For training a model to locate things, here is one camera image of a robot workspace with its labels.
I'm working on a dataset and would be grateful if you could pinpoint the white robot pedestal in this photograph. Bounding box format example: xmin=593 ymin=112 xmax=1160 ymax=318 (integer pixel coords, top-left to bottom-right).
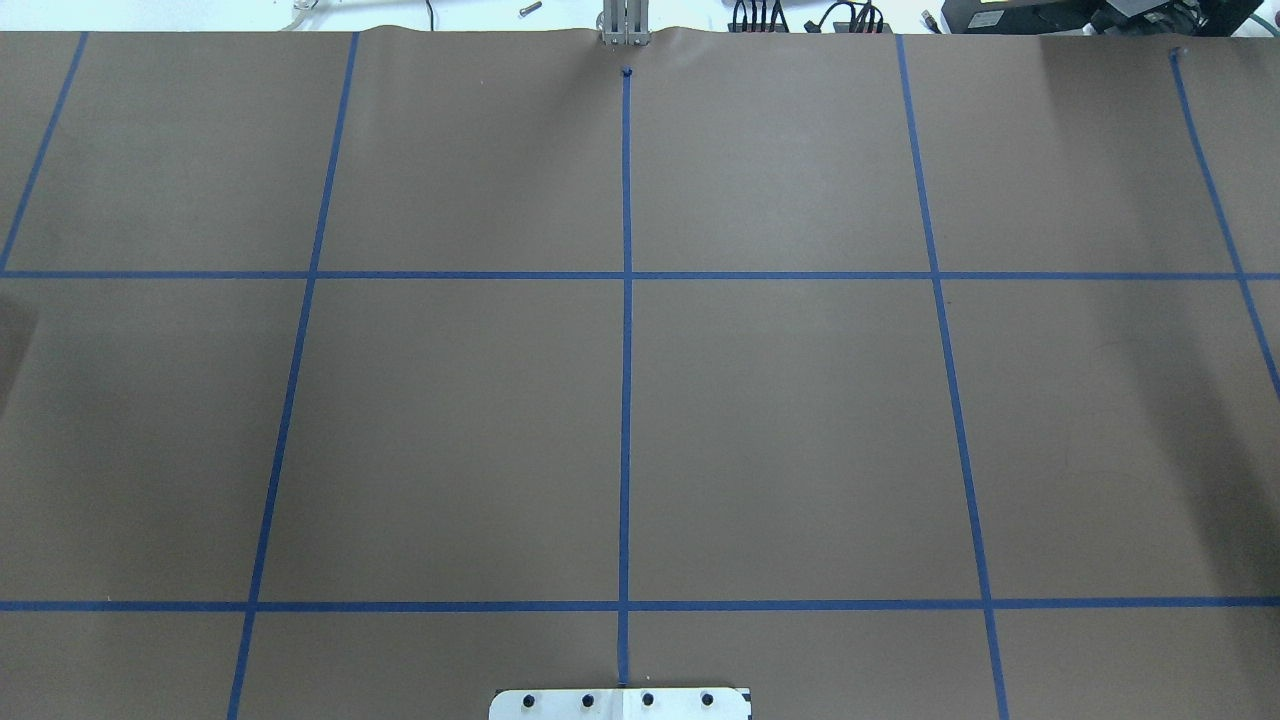
xmin=488 ymin=687 xmax=753 ymax=719

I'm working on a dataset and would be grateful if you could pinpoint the black monitor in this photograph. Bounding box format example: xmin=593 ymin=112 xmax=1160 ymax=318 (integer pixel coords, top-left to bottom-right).
xmin=941 ymin=1 xmax=1101 ymax=36

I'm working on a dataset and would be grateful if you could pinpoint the aluminium frame post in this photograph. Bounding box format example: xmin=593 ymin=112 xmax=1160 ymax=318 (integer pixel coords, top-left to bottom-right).
xmin=596 ymin=0 xmax=652 ymax=47

